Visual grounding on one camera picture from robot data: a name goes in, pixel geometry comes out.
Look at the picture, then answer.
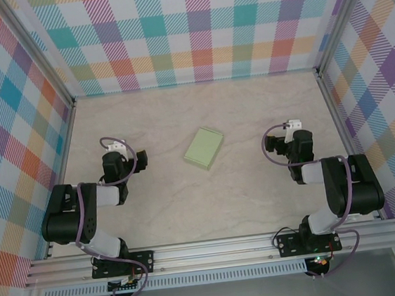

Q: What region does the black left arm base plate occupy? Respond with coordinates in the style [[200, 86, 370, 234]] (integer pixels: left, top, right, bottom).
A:
[[89, 250, 157, 281]]

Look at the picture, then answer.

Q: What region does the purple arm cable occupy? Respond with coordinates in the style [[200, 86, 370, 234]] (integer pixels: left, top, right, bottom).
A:
[[64, 133, 153, 296], [259, 115, 365, 284]]

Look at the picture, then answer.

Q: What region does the aluminium table side rail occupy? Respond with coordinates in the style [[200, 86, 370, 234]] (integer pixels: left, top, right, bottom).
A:
[[28, 100, 93, 260], [316, 68, 384, 226]]

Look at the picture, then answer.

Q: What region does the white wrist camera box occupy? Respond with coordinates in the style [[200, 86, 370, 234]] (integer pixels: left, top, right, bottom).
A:
[[281, 117, 305, 143], [106, 139, 129, 159]]

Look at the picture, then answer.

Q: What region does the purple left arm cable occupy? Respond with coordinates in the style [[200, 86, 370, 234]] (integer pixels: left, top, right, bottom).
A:
[[64, 133, 153, 296]]

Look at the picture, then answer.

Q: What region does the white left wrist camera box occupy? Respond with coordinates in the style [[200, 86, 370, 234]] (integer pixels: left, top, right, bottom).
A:
[[106, 139, 129, 159]]

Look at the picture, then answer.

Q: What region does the aluminium mounting rail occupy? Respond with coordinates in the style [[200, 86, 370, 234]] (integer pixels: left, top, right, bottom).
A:
[[21, 219, 395, 289]]

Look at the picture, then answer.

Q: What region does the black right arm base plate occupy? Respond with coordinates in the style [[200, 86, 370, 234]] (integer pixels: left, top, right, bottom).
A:
[[276, 228, 343, 259]]

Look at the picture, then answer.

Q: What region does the aluminium frame post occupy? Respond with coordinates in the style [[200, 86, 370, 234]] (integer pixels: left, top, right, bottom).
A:
[[309, 0, 384, 76], [0, 0, 76, 116]]

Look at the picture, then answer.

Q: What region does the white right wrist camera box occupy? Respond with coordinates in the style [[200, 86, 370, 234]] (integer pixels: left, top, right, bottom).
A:
[[281, 117, 305, 143]]

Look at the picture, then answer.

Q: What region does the slotted grey cable duct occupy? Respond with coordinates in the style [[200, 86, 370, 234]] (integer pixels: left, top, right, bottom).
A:
[[41, 262, 309, 296]]

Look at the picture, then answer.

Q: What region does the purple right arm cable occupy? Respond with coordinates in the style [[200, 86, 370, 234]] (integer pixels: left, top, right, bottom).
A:
[[259, 115, 365, 284]]

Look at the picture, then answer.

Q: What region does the light green paper box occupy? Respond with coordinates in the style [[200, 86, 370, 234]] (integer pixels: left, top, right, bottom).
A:
[[180, 124, 228, 174]]

